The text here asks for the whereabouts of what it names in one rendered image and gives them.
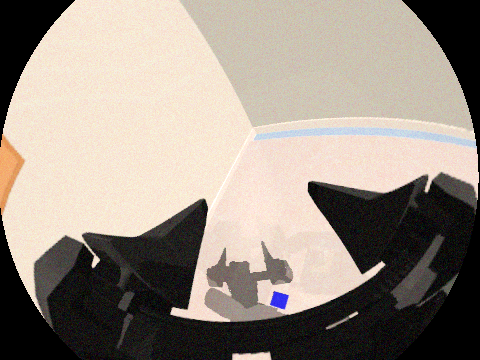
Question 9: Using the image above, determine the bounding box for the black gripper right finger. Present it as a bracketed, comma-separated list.
[308, 175, 428, 275]

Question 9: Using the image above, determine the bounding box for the blue square block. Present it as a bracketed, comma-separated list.
[271, 291, 288, 309]

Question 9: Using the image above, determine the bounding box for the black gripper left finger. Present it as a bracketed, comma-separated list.
[81, 199, 208, 309]

